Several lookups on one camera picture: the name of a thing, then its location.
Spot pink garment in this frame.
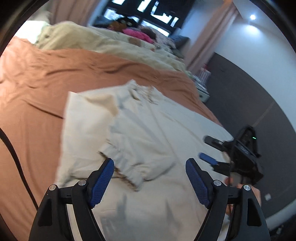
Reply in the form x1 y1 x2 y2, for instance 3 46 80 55
122 28 156 44

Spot left pink curtain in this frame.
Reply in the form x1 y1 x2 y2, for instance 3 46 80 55
49 0 101 26

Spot white nightstand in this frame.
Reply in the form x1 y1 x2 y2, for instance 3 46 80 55
193 76 210 103

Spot cream white jacket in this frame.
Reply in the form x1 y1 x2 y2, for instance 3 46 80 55
56 80 232 240

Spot black plush toy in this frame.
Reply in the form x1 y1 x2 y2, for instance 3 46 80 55
115 16 138 28

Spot right hand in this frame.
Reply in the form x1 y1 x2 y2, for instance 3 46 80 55
224 177 261 216

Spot pink curtain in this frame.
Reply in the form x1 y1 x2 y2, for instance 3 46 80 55
185 1 239 74
49 0 101 26

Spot beige duvet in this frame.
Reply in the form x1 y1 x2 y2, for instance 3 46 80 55
35 21 186 73

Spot white pillow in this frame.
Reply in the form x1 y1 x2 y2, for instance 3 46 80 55
14 20 50 44

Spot floral clothes pile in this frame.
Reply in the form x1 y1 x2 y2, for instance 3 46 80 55
150 28 176 49

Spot blue cushion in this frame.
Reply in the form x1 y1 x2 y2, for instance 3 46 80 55
169 35 190 49

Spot black cable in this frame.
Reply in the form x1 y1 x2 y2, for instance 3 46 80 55
0 127 39 212

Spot white rack on nightstand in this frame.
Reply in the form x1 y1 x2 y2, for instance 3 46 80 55
197 68 211 84

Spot orange bed sheet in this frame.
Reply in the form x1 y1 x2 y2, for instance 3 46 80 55
0 37 223 241

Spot right pink curtain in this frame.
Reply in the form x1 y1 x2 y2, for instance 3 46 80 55
185 1 239 74

